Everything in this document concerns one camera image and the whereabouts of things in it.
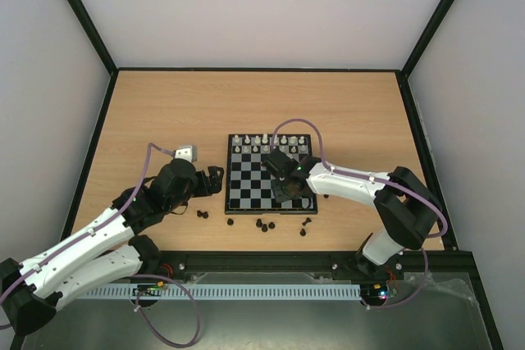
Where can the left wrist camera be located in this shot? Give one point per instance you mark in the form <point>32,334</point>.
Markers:
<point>187,152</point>

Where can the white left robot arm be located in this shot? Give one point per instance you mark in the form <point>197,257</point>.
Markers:
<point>111,247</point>

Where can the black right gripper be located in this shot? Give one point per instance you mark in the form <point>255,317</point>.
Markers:
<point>275,162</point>

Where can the black grey chess board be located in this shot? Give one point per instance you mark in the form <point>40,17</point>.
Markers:
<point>248,184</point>

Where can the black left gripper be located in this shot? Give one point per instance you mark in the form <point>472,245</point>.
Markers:
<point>204,188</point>

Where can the black enclosure frame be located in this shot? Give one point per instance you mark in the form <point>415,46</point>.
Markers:
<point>452,259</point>

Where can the light blue cable duct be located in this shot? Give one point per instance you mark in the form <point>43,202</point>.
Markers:
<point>216,292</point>

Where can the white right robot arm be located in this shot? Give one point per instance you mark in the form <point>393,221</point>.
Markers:
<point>407,209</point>

